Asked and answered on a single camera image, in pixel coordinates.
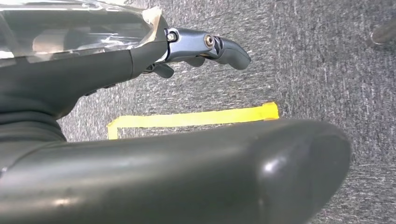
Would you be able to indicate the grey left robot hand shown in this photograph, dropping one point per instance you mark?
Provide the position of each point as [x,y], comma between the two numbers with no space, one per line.
[185,173]

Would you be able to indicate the stainless steel workbench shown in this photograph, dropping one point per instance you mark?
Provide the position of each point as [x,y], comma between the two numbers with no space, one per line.
[383,32]

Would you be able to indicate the yellow floor tape square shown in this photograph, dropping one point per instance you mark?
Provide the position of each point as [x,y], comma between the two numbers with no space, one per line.
[191,119]

